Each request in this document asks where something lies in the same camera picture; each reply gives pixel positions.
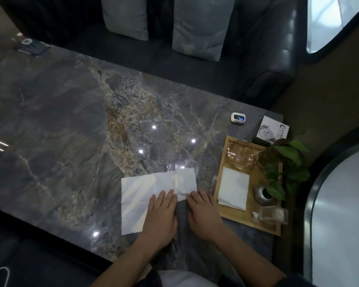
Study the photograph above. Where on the person's left hand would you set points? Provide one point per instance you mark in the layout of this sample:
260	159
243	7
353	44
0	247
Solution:
160	219

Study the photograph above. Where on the person's right hand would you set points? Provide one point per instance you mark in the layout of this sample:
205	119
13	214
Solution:
205	219

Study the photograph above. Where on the person's left middle finger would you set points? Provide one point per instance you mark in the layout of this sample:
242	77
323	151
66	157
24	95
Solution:
164	201

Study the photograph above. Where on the person's left thumb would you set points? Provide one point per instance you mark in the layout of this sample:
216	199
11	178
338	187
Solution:
176	218

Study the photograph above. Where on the person's right middle finger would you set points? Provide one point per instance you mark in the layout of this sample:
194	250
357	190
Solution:
198	200

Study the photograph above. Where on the person's left little finger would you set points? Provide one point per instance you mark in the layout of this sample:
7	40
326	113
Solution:
151	206

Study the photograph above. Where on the person's right little finger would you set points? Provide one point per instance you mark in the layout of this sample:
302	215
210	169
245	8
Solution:
213	202

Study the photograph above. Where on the person's right thumb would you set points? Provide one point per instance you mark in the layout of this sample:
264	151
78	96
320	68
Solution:
190	221

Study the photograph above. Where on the white paper napkin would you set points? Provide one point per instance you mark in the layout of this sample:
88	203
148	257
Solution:
137	194

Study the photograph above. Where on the person's right forearm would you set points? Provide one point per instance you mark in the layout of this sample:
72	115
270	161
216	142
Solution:
248	261

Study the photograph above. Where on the person's left forearm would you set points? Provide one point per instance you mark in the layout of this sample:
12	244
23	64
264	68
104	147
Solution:
128	264

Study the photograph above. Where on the stack of white napkins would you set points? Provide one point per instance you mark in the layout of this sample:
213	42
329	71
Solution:
233	188

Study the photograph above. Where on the wooden tray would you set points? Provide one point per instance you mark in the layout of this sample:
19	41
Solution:
251	219

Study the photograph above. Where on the small silver pot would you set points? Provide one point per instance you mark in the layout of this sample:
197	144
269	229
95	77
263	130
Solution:
261	195

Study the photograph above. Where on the clear glass ashtray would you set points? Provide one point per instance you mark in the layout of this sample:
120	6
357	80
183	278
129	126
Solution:
242	155

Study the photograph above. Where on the person's white shirt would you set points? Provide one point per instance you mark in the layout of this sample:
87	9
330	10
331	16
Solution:
179	279

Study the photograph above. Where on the clear plastic toothpick box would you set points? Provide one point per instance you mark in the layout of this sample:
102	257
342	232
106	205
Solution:
272	215

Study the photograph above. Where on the black remote control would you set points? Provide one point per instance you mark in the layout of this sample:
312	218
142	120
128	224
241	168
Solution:
258	141

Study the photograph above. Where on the green plant in glass vase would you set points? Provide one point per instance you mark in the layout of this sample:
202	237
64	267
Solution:
287	162

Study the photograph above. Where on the small white electronic device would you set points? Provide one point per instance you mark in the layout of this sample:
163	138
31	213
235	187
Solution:
237	116

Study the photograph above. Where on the white printed card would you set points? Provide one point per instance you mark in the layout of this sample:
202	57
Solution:
270	128

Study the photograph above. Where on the dark leather seat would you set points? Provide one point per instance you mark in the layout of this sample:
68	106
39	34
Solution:
33	260

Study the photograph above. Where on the dark leather sofa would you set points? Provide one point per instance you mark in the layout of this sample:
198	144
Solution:
257	56

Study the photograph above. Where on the large grey cushion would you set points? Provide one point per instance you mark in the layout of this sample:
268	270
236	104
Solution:
202	26

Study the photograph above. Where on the small grey cushion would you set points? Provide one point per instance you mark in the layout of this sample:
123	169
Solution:
125	16

